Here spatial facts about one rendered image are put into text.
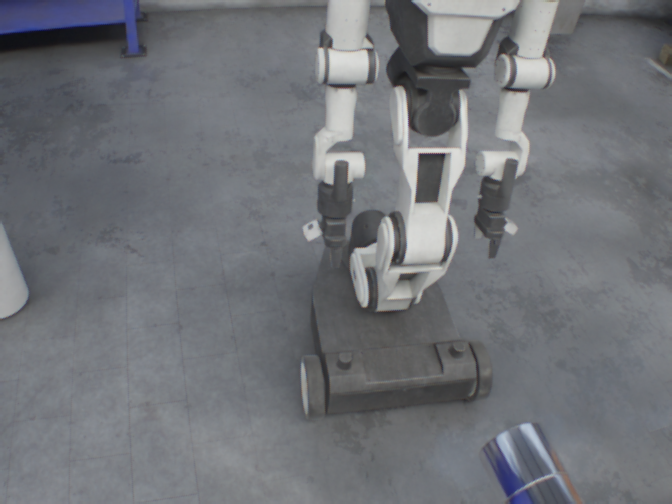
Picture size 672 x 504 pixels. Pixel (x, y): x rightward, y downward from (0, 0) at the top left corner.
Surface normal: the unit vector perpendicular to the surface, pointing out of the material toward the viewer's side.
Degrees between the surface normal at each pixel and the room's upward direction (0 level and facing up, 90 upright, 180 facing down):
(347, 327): 0
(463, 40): 90
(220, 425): 0
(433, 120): 90
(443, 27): 90
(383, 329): 0
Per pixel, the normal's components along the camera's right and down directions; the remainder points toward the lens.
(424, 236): 0.18, 0.32
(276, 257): 0.09, -0.73
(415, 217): 0.18, 0.53
